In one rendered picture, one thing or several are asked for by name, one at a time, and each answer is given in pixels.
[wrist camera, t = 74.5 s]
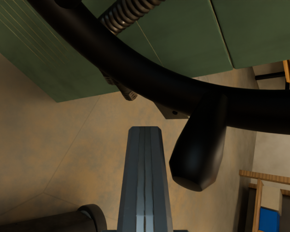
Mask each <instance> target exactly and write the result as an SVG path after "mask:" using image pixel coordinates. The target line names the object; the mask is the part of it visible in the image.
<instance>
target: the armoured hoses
mask: <svg viewBox="0 0 290 232"><path fill-rule="evenodd" d="M162 1H165V0H117V1H115V2H114V3H113V4H112V5H111V6H110V7H109V8H108V9H107V10H106V11H105V12H103V13H102V14H101V15H100V16H99V17H98V18H97V19H98V20H99V21H100V22H101V23H102V24H103V25H104V26H105V27H106V28H107V29H108V30H109V31H111V32H112V33H113V34H114V35H118V34H119V33H121V32H122V31H123V30H125V29H126V28H127V27H129V26H130V25H131V24H133V23H134V22H135V21H138V20H139V19H140V17H143V16H144V15H145V14H146V13H147V14H148V12H149V11H150V10H153V9H154V8H155V7H156V6H159V5H160V4H161V2H162ZM99 71H100V72H101V73H102V75H103V77H104V78H105V80H106V81H107V82H108V84H110V85H116V86H117V88H118V89H119V90H120V92H121V93H122V95H123V96H124V98H125V99H126V100H128V101H133V100H134V99H136V97H137V96H138V95H137V93H135V92H133V91H132V90H130V89H128V88H127V87H125V86H123V85H122V84H120V83H118V82H117V81H115V80H114V79H112V78H111V77H109V76H108V75H107V74H105V73H104V72H103V71H101V70H100V69H99Z"/></svg>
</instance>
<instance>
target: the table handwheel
mask: <svg viewBox="0 0 290 232"><path fill-rule="evenodd" d="M27 1H28V2H29V3H30V5H31V6H32V7H33V8H34V9H35V10H36V11H37V12H38V13H39V14H40V16H41V17H42V18H43V19H44V20H45V21H46V22H47V23H48V24H49V25H50V26H51V27H52V28H53V29H54V30H55V31H56V32H57V33H58V34H59V35H60V36H61V37H62V38H63V39H64V40H65V41H66V42H68V43H69V44H70V45H71V46H72V47H73V48H74V49H75V50H76V51H78V52H79V53H80V54H81V55H82V56H83V57H84V58H86V59H87V60H88V61H89V62H91V63H92V64H93V65H94V66H96V67H97V68H98V69H100V70H101V71H103V72H104V73H105V74H107V75H108V76H109V77H111V78H112V79H114V80H115V81H117V82H118V83H120V84H122V85H123V86H125V87H127V88H128V89H130V90H132V91H133V92H135V93H137V94H139V95H141V96H142V97H144V98H146V99H148V100H150V101H152V102H154V103H157V104H159V105H161V106H164V107H166V108H168V109H171V110H174V111H176V112H179V113H181V114H184V115H187V116H191V114H192V112H193V111H194V109H195V108H196V106H197V105H198V103H199V102H200V100H201V98H202V96H203V95H204V94H205V93H206V92H209V91H217V92H220V93H223V94H224V95H226V96H227V97H228V99H229V105H228V111H227V126H228V127H233V128H239V129H245V130H251V131H257V132H265V133H276V134H286V135H290V89H282V90H267V89H247V88H238V87H228V86H222V85H217V84H212V83H208V82H204V81H199V80H196V79H193V78H190V77H187V76H184V75H181V74H178V73H176V72H173V71H171V70H169V69H166V68H164V67H162V66H160V65H158V64H156V63H154V62H153V61H151V60H149V59H147V58H146V57H144V56H142V55H141V54H139V53H138V52H136V51H135V50H133V49H132V48H131V47H129V46H128V45H127V44H125V43H124V42H123V41H121V40H120V39H119V38H118V37H116V36H115V35H114V34H113V33H112V32H111V31H109V30H108V29H107V28H106V27H105V26H104V25H103V24H102V23H101V22H100V21H99V20H98V19H97V18H96V17H95V16H94V15H93V14H92V13H91V12H90V11H89V10H88V8H87V7H86V6H85V5H84V4H83V3H82V0H27Z"/></svg>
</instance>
